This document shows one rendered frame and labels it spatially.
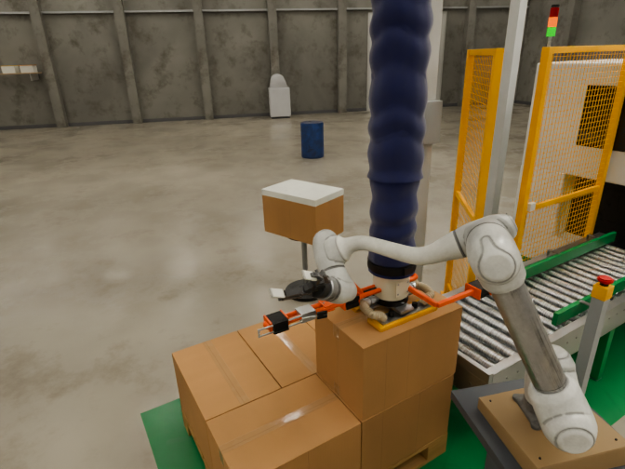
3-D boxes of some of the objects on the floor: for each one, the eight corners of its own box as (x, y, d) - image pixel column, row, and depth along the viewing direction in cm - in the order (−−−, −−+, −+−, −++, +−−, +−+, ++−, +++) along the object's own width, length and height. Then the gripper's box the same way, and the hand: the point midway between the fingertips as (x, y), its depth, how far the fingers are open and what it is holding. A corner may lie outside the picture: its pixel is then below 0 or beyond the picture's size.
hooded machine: (289, 115, 1675) (287, 73, 1617) (292, 117, 1612) (289, 73, 1554) (269, 116, 1663) (266, 73, 1605) (271, 119, 1599) (268, 74, 1541)
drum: (299, 154, 1001) (298, 120, 972) (321, 153, 1010) (320, 119, 981) (303, 159, 954) (302, 123, 925) (326, 157, 963) (325, 122, 934)
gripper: (354, 283, 149) (321, 277, 131) (298, 311, 159) (260, 310, 141) (346, 263, 151) (313, 255, 134) (292, 292, 162) (254, 288, 144)
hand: (288, 284), depth 138 cm, fingers open, 13 cm apart
